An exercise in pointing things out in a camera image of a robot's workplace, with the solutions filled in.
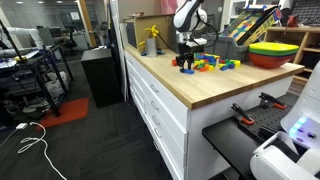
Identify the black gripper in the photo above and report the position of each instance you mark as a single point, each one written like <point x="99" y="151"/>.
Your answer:
<point x="185" y="51"/>

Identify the long blue rectangular block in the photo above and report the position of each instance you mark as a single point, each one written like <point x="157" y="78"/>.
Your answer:
<point x="189" y="71"/>

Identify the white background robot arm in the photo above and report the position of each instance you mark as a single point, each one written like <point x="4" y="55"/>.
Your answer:
<point x="23" y="33"/>

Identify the wooden blocks cardboard box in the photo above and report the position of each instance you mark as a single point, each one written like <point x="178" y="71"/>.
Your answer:
<point x="253" y="23"/>

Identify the large yellow wooden block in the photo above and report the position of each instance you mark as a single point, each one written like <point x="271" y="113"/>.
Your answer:
<point x="198" y="63"/>

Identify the red rectangular wooden block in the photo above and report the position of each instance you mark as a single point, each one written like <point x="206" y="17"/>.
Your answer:
<point x="173" y="62"/>

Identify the green wooden block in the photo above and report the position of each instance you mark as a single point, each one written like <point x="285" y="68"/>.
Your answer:
<point x="200" y="66"/>
<point x="228" y="62"/>

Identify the orange red wooden block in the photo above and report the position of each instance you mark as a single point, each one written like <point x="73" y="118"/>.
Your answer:
<point x="202" y="69"/>

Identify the wide blue wooden block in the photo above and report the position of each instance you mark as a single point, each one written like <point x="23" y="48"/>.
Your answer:
<point x="206" y="57"/>

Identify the small yellow wooden block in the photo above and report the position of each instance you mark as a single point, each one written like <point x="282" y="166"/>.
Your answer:
<point x="210" y="67"/>

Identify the metal cup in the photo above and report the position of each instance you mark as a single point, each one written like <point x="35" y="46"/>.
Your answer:
<point x="151" y="47"/>

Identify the gray plastic bin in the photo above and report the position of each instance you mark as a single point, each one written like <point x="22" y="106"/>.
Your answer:
<point x="226" y="48"/>

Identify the gray fabric basket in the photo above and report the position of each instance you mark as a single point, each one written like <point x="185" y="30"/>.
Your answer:
<point x="210" y="26"/>

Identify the brown cardboard box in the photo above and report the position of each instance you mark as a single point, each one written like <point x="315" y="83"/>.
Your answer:
<point x="150" y="26"/>

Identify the pink sheet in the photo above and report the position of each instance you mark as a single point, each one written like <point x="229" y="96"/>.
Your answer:
<point x="168" y="6"/>

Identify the black orange spring clamp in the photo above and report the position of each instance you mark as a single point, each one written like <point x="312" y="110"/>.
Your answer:
<point x="271" y="100"/>
<point x="241" y="115"/>

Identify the white drawer cabinet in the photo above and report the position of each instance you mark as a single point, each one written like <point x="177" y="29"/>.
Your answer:
<point x="206" y="140"/>

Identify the red plastic bowl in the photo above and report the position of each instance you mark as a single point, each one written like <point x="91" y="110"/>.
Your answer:
<point x="268" y="62"/>

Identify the green plastic bowl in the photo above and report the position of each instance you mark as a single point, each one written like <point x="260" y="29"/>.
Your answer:
<point x="271" y="53"/>

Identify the black cabinet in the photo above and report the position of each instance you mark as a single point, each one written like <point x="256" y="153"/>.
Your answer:
<point x="100" y="76"/>

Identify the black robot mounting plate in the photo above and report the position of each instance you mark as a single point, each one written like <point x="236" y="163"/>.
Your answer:
<point x="230" y="140"/>

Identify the yellow plastic bowl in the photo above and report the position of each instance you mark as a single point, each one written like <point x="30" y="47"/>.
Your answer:
<point x="273" y="46"/>

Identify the wooden pillar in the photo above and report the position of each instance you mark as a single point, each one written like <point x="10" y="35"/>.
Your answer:
<point x="87" y="23"/>

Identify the red tool on shelf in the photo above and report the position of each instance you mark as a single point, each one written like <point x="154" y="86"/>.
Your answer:
<point x="292" y="20"/>

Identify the black office chair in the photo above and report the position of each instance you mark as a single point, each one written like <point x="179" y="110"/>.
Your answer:
<point x="70" y="41"/>

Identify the wooden shelf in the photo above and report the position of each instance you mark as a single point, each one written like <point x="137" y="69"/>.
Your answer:
<point x="310" y="40"/>

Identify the red floor mat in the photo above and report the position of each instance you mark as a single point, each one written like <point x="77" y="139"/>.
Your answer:
<point x="66" y="111"/>

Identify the white bag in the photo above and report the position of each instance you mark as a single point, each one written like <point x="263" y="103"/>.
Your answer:
<point x="56" y="83"/>

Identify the black keyboard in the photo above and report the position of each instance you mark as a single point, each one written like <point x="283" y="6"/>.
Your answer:
<point x="306" y="11"/>

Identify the black metal cart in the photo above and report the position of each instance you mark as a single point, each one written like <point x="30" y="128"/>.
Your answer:
<point x="40" y="63"/>

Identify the white power adapter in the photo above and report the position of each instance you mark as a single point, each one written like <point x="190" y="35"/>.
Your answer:
<point x="22" y="126"/>

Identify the black tripod pole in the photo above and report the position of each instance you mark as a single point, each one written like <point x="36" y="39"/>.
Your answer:
<point x="10" y="40"/>

